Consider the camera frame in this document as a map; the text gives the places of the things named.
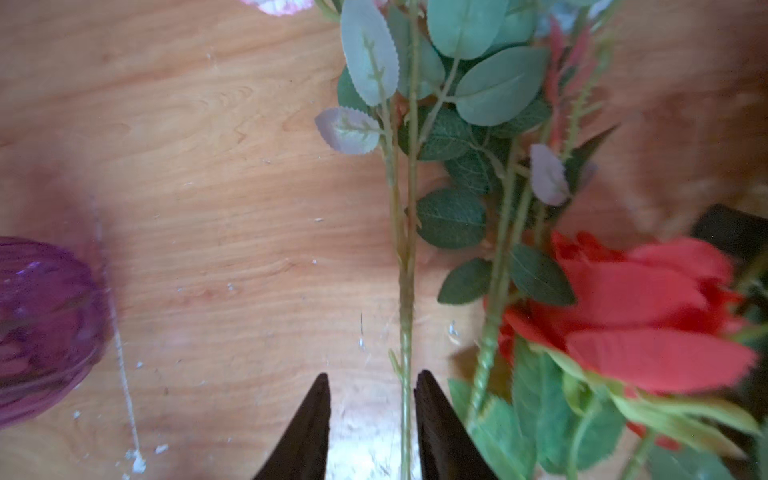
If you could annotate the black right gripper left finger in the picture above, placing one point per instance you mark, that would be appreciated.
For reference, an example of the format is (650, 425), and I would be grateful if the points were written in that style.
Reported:
(302, 451)

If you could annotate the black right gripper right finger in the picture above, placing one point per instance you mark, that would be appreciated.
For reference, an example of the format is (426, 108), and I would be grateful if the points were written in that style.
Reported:
(446, 450)

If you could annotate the purple ribbed glass vase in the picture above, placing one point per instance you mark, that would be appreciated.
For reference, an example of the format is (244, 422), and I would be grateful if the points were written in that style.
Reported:
(54, 326)

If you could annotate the small pink white spray stem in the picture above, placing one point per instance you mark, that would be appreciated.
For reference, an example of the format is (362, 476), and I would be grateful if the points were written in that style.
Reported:
(428, 81)

